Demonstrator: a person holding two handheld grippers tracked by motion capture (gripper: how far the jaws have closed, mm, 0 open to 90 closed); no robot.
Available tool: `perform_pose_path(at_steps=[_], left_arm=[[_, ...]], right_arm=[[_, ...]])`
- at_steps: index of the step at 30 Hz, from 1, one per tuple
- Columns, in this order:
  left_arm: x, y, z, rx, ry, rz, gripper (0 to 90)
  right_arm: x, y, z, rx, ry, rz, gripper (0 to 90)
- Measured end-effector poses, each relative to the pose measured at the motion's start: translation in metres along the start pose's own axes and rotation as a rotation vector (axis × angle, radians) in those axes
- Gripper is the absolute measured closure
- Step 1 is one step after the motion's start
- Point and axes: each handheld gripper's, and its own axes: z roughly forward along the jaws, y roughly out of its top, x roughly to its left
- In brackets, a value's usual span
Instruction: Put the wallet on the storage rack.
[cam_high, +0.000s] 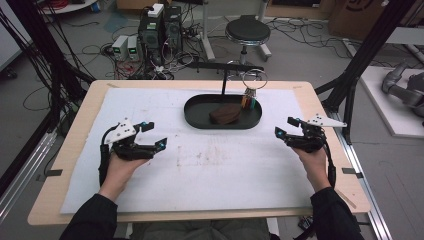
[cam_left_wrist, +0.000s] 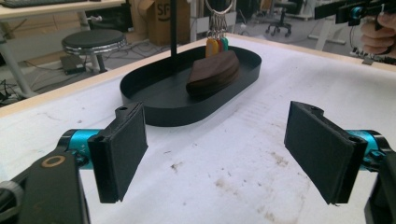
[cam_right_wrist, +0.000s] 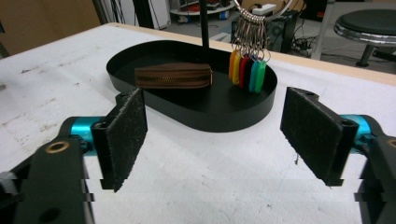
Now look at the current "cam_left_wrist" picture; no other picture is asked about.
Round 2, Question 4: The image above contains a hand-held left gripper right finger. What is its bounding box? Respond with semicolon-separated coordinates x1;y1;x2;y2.
283;101;392;205

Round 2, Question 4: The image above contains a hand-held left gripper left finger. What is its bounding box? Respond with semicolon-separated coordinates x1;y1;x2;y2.
58;102;149;204

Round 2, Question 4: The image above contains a black oval tray stand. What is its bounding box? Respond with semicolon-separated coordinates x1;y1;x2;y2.
120;0;262;127

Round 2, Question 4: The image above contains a key ring with coloured tags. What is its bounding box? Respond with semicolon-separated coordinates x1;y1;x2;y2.
204;0;235;59

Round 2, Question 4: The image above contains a brown leather pouch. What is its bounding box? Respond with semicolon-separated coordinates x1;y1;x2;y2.
186;49;241;98

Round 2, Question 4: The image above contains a black office chair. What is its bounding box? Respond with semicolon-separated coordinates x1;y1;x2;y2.
264;0;304;38

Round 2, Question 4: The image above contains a black flat floor box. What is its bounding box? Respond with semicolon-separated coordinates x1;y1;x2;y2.
60;55;87;76

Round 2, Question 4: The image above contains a black round stool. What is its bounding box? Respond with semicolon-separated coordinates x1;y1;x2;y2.
61;28;128;75

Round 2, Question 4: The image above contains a cardboard box with black logo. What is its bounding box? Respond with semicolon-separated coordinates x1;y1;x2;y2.
146;0;191;47

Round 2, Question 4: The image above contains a white desk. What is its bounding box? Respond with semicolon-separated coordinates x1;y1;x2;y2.
0;0;126;98

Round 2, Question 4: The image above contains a black keyboard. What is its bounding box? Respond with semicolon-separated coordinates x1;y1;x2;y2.
1;0;89;9

